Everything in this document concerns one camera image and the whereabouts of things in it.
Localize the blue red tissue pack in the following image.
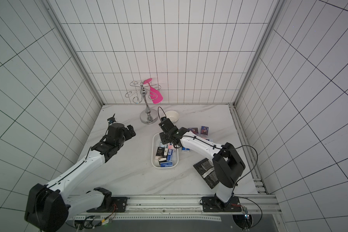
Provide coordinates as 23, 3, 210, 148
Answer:
188, 127, 199, 135

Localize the blue orange tissue pack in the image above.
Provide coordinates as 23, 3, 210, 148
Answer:
200, 126, 209, 137

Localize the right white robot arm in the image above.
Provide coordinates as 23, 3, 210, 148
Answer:
159, 117, 246, 212

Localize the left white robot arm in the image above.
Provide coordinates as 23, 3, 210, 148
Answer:
24, 122, 136, 232

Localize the white storage box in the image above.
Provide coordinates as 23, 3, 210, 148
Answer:
151, 133, 179, 169

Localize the white ceramic bowl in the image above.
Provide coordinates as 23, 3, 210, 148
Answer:
165, 110, 179, 123

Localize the black Face tissue pack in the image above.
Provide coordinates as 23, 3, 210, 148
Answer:
155, 147, 165, 158

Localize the chrome hook stand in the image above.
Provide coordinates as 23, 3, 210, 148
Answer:
125, 81, 161, 124

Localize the black packaged item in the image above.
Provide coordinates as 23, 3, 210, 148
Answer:
193, 159, 219, 189

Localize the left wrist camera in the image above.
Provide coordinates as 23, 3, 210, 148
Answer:
107, 117, 116, 125

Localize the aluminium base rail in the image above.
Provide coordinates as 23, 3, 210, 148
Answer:
68, 195, 282, 221

